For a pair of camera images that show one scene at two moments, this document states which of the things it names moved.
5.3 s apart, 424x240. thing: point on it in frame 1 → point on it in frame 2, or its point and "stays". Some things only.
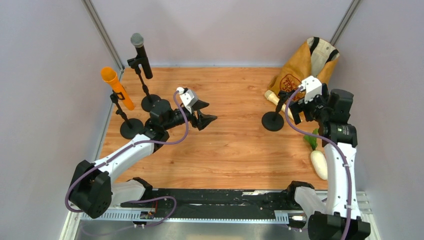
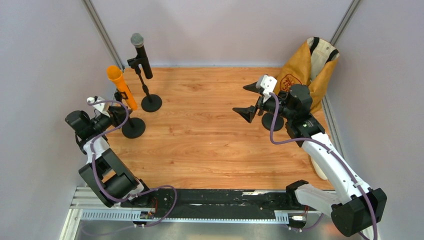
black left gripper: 203,120 → 117,115
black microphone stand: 273,121 stays
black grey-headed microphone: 137,40 stays
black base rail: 208,200 stays
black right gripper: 296,107 → 248,113
